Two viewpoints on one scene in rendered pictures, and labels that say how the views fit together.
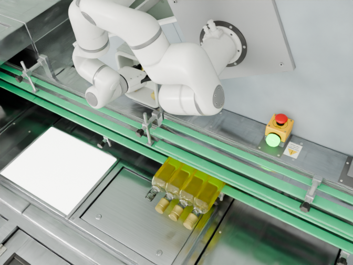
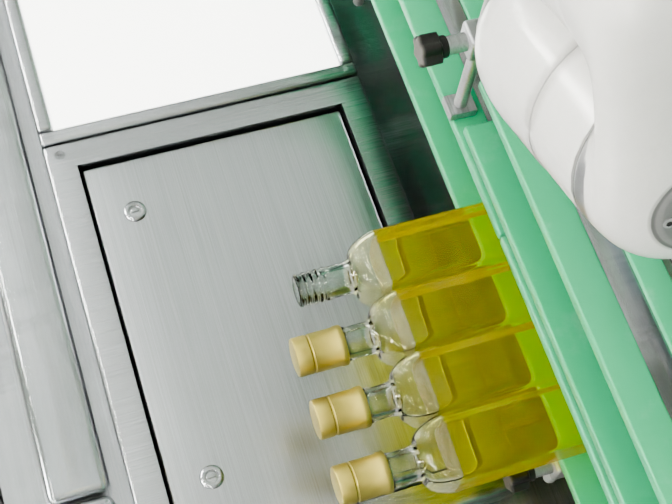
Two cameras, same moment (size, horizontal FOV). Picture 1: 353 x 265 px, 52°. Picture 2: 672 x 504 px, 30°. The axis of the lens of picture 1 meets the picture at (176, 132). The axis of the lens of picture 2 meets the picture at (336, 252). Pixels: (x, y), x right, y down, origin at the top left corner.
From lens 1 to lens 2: 0.34 m
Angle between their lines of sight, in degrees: 21
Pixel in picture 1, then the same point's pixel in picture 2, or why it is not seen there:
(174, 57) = not seen: outside the picture
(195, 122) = not seen: hidden behind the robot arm
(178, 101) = (532, 88)
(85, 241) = (39, 258)
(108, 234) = (118, 293)
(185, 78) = (586, 30)
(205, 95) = (632, 162)
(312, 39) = not seen: outside the picture
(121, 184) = (284, 161)
